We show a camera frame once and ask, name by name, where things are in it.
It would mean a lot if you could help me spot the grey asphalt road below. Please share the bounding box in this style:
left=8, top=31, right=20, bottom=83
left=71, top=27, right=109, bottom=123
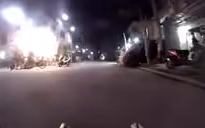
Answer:
left=0, top=60, right=205, bottom=128

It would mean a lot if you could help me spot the row of street lamps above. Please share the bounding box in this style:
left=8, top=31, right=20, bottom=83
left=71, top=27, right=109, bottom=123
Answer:
left=58, top=12, right=95, bottom=56

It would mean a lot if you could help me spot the pole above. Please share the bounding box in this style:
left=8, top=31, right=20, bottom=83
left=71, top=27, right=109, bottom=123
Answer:
left=150, top=0, right=164, bottom=64

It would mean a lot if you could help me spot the robot's own part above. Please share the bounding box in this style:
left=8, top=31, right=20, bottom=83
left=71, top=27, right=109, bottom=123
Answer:
left=58, top=122, right=71, bottom=128
left=130, top=122, right=145, bottom=128

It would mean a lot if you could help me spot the row of parked motorcycles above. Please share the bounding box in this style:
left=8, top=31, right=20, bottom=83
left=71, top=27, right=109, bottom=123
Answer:
left=0, top=52, right=73, bottom=71

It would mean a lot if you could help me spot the red motorcycle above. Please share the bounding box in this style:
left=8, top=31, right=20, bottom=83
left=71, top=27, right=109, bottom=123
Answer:
left=164, top=48, right=192, bottom=70

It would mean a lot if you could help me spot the raised pavement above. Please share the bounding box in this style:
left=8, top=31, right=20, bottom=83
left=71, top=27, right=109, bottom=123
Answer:
left=136, top=62, right=205, bottom=91

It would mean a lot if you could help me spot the building with awning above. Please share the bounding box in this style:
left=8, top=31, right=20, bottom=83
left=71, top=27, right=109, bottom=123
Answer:
left=158, top=0, right=205, bottom=66

